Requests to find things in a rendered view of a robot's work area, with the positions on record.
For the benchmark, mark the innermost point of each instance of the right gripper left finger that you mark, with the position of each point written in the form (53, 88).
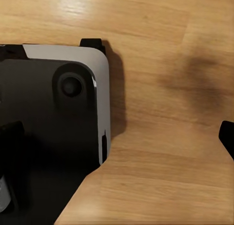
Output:
(12, 135)

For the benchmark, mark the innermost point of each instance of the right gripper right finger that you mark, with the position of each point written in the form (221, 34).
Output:
(226, 135)

